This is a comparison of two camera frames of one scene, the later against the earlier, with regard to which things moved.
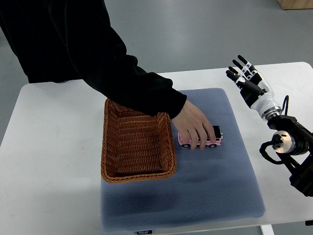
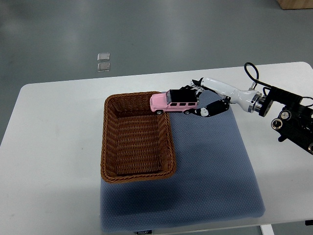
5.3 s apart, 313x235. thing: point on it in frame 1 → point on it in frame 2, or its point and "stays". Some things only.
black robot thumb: x=242 y=82 → x=217 y=106
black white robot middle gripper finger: x=246 y=72 → x=195 y=83
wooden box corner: x=295 y=4 stays
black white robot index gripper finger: x=232 y=69 → x=197 y=89
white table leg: x=267 y=229 stays
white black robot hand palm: x=260 y=98 → x=248 y=100
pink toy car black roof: x=218 y=135 → x=184 y=100
